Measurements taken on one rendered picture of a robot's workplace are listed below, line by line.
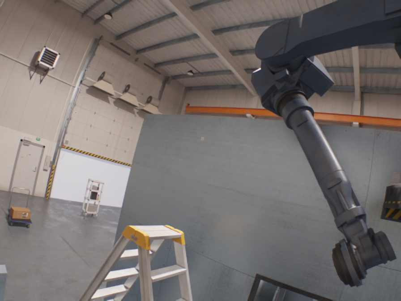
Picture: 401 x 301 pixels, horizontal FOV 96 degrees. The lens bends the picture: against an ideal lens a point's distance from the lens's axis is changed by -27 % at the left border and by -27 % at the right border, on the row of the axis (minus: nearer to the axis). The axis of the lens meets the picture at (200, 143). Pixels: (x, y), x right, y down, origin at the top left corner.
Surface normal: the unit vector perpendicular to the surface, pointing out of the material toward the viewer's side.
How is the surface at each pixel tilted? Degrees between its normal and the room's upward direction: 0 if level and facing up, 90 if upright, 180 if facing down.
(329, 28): 90
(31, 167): 90
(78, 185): 90
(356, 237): 79
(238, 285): 90
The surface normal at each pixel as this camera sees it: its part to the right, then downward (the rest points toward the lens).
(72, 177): 0.77, 0.11
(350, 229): -0.64, -0.46
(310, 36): -0.84, -0.28
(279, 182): -0.58, -0.25
